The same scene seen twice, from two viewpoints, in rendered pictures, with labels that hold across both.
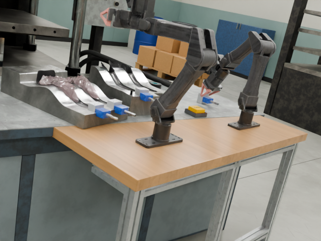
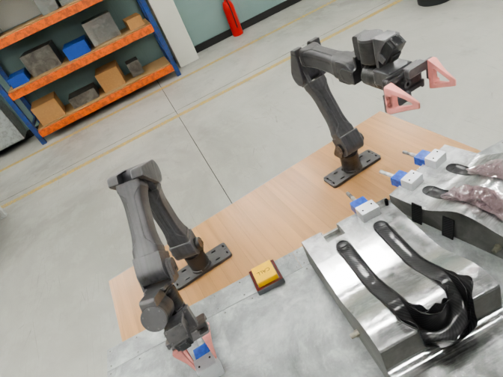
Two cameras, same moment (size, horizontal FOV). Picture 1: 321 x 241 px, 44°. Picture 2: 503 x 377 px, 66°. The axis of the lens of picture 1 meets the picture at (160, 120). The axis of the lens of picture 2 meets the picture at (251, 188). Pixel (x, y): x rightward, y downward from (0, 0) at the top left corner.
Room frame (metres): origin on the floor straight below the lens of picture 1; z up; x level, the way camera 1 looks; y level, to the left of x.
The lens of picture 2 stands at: (2.43, 0.34, 1.65)
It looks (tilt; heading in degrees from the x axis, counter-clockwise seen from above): 36 degrees down; 217
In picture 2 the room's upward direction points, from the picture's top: 25 degrees counter-clockwise
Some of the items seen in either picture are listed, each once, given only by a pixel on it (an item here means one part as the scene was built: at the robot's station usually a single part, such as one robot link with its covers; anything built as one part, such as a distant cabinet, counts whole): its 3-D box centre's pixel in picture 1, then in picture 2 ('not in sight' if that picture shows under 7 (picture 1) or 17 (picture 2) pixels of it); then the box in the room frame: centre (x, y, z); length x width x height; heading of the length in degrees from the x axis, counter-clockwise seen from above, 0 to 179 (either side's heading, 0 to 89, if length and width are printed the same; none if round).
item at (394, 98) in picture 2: not in sight; (407, 96); (1.65, 0.23, 1.20); 0.09 x 0.07 x 0.07; 49
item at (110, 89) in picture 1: (124, 85); (403, 290); (1.91, 0.21, 0.87); 0.50 x 0.26 x 0.14; 42
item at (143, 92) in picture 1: (147, 97); (358, 204); (1.67, 0.07, 0.89); 0.13 x 0.05 x 0.05; 42
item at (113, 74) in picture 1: (126, 76); (400, 269); (1.89, 0.20, 0.92); 0.35 x 0.16 x 0.09; 42
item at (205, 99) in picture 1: (209, 100); (203, 351); (2.12, -0.24, 0.83); 0.13 x 0.05 x 0.05; 46
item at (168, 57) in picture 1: (177, 57); not in sight; (7.04, -0.08, 0.37); 1.20 x 0.82 x 0.74; 52
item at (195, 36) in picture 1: (177, 41); (329, 69); (1.41, 0.00, 1.17); 0.30 x 0.09 x 0.12; 49
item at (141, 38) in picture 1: (147, 35); not in sight; (9.24, 0.66, 0.44); 0.59 x 0.59 x 0.88
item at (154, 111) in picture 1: (162, 114); (348, 145); (1.41, 0.00, 0.90); 0.09 x 0.06 x 0.06; 139
